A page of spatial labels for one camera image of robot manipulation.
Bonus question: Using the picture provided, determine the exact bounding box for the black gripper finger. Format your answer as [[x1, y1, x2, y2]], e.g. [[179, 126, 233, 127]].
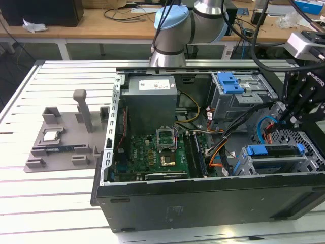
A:
[[278, 70, 307, 110], [285, 83, 318, 127]]

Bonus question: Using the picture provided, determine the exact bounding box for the hard disk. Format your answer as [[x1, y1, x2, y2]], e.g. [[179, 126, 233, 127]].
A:
[[233, 143, 305, 176]]

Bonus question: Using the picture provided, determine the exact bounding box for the metal disk bay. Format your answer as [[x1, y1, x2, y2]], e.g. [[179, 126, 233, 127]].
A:
[[232, 143, 325, 176]]

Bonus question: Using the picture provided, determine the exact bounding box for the metal optical drive cage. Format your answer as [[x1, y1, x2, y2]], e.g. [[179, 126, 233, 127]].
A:
[[208, 72, 279, 121]]

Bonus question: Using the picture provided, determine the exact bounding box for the blue plastic bay latch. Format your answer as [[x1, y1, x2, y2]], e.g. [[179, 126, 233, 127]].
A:
[[217, 73, 243, 95]]

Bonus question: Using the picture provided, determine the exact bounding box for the clear plastic bag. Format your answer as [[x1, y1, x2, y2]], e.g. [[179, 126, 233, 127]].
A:
[[275, 11, 303, 29]]

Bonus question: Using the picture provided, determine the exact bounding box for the small black device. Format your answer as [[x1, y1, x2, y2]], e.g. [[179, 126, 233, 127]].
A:
[[250, 8, 269, 25]]

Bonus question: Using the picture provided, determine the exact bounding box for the blue cardboard box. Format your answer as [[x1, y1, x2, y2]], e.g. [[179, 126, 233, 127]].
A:
[[291, 0, 325, 15]]

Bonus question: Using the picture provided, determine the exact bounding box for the installed RAM stick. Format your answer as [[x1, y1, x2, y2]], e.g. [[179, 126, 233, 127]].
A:
[[193, 132, 207, 178]]

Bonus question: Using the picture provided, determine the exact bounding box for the black RAM slot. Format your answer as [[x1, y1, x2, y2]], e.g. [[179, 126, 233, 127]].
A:
[[183, 134, 198, 178]]

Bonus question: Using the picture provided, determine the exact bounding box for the black PC case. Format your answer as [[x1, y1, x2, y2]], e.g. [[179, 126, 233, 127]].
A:
[[90, 58, 325, 233]]

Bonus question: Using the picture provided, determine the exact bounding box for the metal socket cover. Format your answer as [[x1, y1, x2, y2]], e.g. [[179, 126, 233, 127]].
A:
[[155, 126, 177, 152]]

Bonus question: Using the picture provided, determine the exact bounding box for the CPU socket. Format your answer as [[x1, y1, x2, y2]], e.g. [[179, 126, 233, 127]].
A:
[[159, 151, 177, 166]]

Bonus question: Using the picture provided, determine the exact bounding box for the grey power supply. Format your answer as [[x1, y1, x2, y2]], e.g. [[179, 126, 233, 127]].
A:
[[119, 75, 178, 135]]

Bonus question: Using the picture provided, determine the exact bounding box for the black graphics card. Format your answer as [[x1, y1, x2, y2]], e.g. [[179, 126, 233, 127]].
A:
[[144, 172, 189, 181]]

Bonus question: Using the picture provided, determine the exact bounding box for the green motherboard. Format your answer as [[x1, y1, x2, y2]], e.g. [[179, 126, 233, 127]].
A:
[[111, 132, 211, 178]]

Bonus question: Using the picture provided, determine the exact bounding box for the wooden desk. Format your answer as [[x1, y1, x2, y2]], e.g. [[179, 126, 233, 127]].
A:
[[0, 0, 325, 49]]

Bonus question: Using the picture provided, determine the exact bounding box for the dark RAM stick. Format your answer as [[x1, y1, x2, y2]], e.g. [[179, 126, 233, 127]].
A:
[[44, 145, 75, 153]]

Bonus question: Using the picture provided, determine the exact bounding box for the silver CPU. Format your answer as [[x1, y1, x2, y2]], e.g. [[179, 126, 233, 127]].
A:
[[42, 132, 61, 142]]

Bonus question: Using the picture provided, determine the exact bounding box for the grey parts rack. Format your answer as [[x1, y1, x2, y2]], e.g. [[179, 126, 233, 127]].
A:
[[23, 89, 111, 174]]

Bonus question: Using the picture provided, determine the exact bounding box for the large black box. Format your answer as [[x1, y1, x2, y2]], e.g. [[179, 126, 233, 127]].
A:
[[0, 0, 84, 27]]

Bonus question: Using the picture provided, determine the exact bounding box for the crumpled white paper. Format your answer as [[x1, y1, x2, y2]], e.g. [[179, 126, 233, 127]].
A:
[[22, 17, 49, 34]]

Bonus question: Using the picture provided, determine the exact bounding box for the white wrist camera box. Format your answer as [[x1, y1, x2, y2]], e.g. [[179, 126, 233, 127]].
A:
[[283, 29, 325, 63]]

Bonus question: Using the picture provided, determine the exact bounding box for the blue wire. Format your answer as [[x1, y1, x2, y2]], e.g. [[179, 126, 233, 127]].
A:
[[256, 115, 276, 146]]

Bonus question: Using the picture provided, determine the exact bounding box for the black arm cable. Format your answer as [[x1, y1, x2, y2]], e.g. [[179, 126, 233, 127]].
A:
[[151, 0, 325, 74]]

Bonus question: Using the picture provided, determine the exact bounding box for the black cable bundle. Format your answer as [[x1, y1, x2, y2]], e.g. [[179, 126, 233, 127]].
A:
[[220, 100, 283, 176]]

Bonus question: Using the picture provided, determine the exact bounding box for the yellow wire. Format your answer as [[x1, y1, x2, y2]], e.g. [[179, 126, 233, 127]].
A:
[[176, 91, 201, 125]]

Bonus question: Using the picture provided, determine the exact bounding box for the orange wire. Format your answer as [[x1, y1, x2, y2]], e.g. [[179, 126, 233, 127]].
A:
[[209, 149, 230, 168]]

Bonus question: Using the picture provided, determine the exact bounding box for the red wire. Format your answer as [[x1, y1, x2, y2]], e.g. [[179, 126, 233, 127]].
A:
[[114, 106, 128, 150]]

